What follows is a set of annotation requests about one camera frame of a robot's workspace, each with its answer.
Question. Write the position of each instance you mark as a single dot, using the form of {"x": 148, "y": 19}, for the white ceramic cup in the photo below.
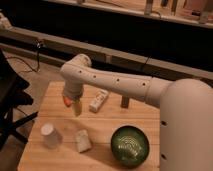
{"x": 51, "y": 137}

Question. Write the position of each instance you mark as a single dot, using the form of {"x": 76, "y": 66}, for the green ceramic bowl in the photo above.
{"x": 130, "y": 146}

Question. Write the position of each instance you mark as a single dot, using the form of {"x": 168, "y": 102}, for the dark rectangular block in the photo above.
{"x": 125, "y": 102}

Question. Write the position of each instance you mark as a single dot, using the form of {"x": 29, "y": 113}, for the orange carrot toy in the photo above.
{"x": 67, "y": 101}

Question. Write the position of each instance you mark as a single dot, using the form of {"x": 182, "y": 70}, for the black chair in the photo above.
{"x": 12, "y": 94}

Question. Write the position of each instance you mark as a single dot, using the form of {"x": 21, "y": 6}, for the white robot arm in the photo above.
{"x": 186, "y": 110}

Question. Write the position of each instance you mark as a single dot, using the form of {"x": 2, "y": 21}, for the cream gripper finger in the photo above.
{"x": 77, "y": 108}

